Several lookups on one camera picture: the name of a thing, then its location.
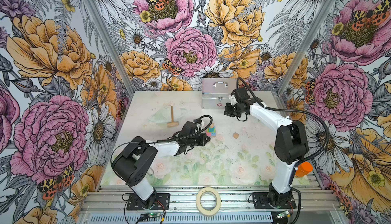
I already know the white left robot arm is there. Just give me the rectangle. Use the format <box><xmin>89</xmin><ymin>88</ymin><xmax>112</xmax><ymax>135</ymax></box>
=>
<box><xmin>110</xmin><ymin>115</ymin><xmax>213</xmax><ymax>209</ymax></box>

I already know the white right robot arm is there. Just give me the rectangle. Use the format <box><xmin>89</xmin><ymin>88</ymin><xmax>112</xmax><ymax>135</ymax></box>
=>
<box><xmin>224</xmin><ymin>87</ymin><xmax>309</xmax><ymax>207</ymax></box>

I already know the silver aluminium first aid case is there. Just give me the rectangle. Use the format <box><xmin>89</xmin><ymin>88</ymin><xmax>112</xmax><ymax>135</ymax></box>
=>
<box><xmin>202</xmin><ymin>78</ymin><xmax>236</xmax><ymax>109</ymax></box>

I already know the masking tape roll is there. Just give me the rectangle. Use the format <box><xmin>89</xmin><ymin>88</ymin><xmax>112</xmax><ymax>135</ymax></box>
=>
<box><xmin>195</xmin><ymin>187</ymin><xmax>222</xmax><ymax>217</ymax></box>

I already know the orange pill bottle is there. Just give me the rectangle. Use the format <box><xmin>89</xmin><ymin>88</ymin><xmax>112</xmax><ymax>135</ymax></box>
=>
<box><xmin>295</xmin><ymin>161</ymin><xmax>313</xmax><ymax>178</ymax></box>

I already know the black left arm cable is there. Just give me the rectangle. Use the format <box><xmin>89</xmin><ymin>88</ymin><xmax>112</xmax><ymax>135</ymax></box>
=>
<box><xmin>109</xmin><ymin>114</ymin><xmax>213</xmax><ymax>176</ymax></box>

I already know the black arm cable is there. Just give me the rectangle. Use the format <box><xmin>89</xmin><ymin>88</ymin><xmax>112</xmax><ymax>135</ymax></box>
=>
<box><xmin>109</xmin><ymin>114</ymin><xmax>213</xmax><ymax>176</ymax></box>
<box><xmin>236</xmin><ymin>77</ymin><xmax>330</xmax><ymax>224</ymax></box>

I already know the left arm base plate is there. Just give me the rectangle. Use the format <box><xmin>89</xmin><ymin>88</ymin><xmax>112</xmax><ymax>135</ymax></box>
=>
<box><xmin>125</xmin><ymin>193</ymin><xmax>171</xmax><ymax>211</ymax></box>

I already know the aluminium corner frame post right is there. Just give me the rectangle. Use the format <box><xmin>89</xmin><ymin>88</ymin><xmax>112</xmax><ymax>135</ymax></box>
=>
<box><xmin>277</xmin><ymin>0</ymin><xmax>337</xmax><ymax>96</ymax></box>

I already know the aluminium corner frame post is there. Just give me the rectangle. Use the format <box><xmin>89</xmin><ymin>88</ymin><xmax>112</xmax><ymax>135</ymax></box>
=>
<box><xmin>83</xmin><ymin>0</ymin><xmax>135</xmax><ymax>99</ymax></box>
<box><xmin>277</xmin><ymin>0</ymin><xmax>337</xmax><ymax>96</ymax></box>

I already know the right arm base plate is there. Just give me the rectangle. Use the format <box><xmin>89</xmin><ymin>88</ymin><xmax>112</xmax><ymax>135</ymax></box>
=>
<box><xmin>247</xmin><ymin>192</ymin><xmax>297</xmax><ymax>210</ymax></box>

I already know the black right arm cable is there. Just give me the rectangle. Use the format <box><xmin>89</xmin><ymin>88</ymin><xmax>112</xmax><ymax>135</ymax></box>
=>
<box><xmin>236</xmin><ymin>77</ymin><xmax>330</xmax><ymax>224</ymax></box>

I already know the aluminium corner frame post left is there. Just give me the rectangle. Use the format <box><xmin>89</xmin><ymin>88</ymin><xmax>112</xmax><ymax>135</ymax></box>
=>
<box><xmin>83</xmin><ymin>0</ymin><xmax>135</xmax><ymax>99</ymax></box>

